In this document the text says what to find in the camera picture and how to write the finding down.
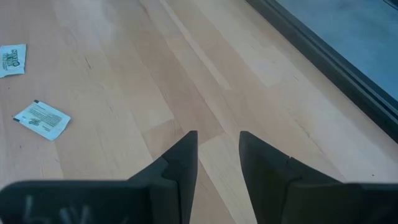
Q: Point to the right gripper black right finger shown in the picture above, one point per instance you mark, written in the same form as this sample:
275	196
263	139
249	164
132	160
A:
267	186

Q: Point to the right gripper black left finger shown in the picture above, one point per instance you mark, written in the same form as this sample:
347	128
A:
183	174

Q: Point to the pale green stevia packet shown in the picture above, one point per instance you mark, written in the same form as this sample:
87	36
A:
12	60
42	119

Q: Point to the black table frame rail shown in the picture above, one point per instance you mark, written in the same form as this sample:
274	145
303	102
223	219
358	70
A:
335	68

